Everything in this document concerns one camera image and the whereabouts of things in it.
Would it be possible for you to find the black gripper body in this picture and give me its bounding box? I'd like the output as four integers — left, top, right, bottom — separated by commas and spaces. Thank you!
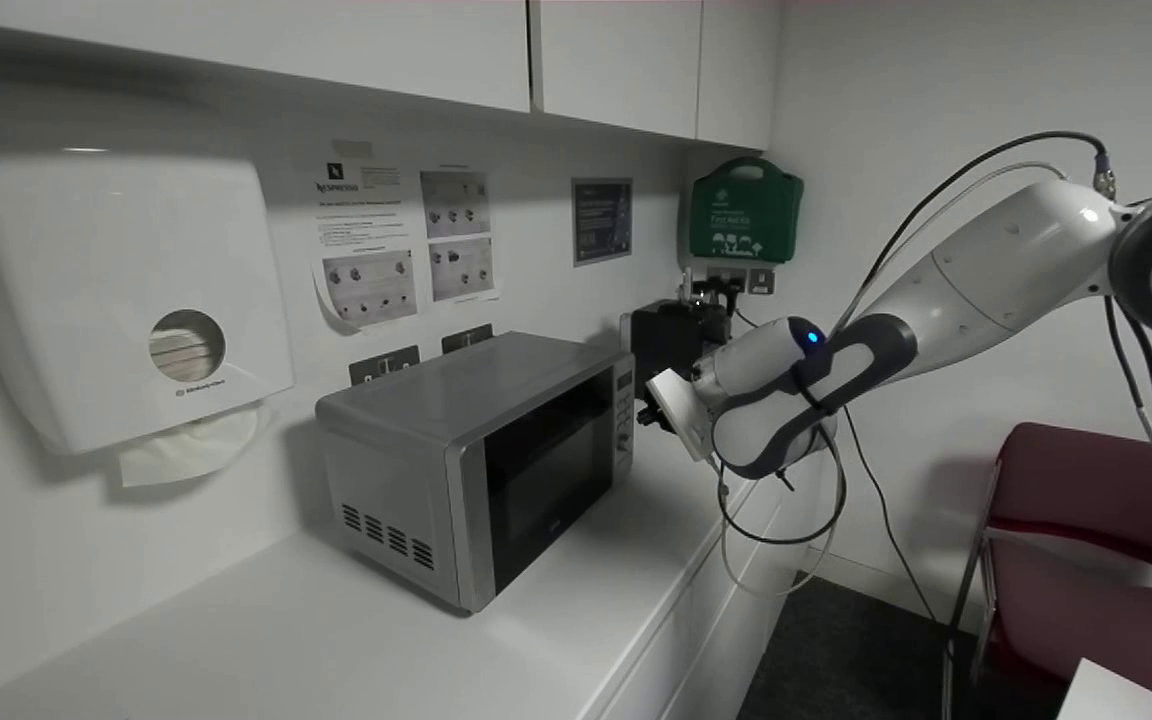
630, 385, 671, 436

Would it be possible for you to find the silver microwave black door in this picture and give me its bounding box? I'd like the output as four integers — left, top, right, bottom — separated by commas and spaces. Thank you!
310, 330, 640, 616

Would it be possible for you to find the black coffee machine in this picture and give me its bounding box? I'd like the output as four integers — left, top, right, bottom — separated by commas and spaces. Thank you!
622, 298, 734, 394

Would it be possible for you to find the dark framed sign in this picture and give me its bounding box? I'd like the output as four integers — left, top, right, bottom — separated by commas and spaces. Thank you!
568, 177, 636, 268

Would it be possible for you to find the green first aid kit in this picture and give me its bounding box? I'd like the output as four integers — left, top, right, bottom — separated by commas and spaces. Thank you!
683, 158, 808, 268

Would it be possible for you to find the white sheet with photos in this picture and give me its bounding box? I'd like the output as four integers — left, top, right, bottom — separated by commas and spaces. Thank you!
424, 235, 500, 303
417, 168, 494, 240

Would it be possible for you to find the white notice poster with logo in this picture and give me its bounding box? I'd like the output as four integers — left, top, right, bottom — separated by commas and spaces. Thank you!
310, 158, 424, 336

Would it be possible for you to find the dark red chair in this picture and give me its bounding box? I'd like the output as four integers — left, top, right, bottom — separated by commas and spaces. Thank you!
938, 422, 1152, 720

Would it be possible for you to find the white paper towel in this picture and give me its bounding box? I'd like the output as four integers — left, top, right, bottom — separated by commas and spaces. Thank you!
107, 406, 263, 497

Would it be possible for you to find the white paper towel dispenser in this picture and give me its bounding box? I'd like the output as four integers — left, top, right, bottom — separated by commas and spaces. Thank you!
0, 147, 298, 463

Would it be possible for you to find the wall socket with plugs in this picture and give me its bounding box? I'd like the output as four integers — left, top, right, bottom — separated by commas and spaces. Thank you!
688, 263, 780, 319

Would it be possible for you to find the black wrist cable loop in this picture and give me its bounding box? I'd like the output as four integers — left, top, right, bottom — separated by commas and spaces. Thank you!
711, 422, 854, 554

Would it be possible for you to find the dark wall socket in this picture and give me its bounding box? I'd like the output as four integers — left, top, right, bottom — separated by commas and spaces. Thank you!
438, 319, 500, 362
345, 346, 424, 394

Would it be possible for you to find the thin black hanging cable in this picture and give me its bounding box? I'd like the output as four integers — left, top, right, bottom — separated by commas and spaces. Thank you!
838, 406, 944, 625

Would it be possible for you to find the white wall cabinet door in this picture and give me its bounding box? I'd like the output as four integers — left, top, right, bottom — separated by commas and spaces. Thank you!
535, 0, 707, 146
696, 0, 784, 153
0, 0, 535, 120

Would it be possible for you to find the black forearm cable arc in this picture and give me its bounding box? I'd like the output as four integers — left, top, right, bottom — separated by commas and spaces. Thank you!
827, 129, 1121, 336

